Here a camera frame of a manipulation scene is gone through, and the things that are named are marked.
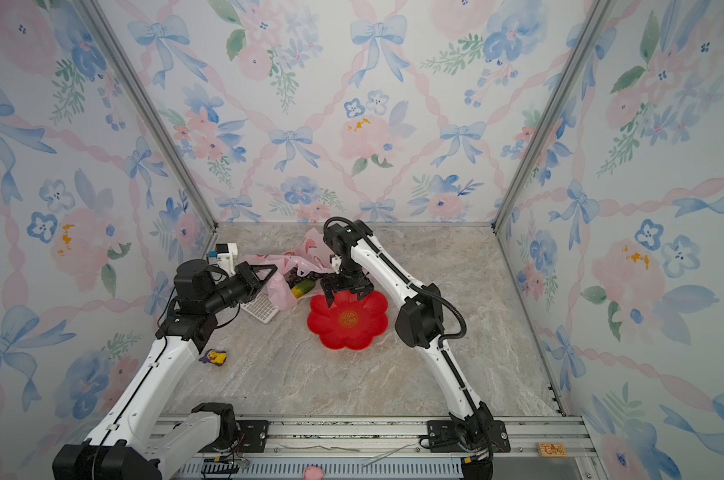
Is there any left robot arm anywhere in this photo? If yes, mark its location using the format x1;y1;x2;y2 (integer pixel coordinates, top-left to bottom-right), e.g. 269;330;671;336
52;259;277;479

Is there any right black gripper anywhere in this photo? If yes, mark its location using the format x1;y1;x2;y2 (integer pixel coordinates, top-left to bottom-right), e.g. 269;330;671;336
319;265;371;309

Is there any small yellow black object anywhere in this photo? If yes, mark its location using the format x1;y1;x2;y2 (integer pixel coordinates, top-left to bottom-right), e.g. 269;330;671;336
199;349;228;366

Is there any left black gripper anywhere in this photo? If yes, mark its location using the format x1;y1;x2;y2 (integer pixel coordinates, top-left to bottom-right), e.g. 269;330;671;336
205;263;277;317

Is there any dark grape bunch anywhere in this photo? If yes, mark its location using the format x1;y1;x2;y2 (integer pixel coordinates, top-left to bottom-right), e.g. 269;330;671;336
284;267;316;288

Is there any corner aluminium post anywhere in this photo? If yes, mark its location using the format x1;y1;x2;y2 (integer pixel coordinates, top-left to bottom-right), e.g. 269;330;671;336
492;0;614;235
74;0;218;233

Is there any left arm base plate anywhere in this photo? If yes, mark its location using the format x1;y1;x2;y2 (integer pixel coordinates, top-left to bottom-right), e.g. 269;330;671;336
232;419;270;453

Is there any small wooden tag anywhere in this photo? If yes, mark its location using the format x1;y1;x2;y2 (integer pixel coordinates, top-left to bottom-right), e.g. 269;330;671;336
537;442;568;458

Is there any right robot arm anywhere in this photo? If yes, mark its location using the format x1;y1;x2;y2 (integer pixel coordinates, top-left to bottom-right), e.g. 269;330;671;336
321;216;502;456

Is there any white calculator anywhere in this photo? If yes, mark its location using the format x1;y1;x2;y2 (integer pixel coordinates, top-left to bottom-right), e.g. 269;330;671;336
241;293;279;324

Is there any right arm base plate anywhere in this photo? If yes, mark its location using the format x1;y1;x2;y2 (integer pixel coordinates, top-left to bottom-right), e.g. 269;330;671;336
421;419;512;455

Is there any pink small object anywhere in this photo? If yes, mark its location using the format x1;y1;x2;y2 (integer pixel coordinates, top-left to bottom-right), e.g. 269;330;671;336
303;465;325;480

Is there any left corner aluminium post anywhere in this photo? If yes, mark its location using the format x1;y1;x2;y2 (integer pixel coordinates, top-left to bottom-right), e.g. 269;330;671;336
74;0;218;233

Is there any right corner aluminium post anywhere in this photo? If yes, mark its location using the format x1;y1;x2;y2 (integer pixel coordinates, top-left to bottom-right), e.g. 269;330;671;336
492;0;614;235

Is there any pink plastic bag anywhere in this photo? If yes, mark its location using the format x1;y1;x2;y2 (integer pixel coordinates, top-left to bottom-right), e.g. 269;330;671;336
242;228;334;311

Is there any red flower-shaped plate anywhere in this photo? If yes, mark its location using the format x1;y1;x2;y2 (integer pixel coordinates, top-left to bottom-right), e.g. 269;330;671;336
307;291;389;351

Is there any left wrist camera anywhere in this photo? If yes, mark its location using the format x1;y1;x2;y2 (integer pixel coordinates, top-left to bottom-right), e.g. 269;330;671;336
208;242;239;276

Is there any aluminium front rail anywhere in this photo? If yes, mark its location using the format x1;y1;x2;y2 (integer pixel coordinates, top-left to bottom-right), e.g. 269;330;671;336
82;413;609;480

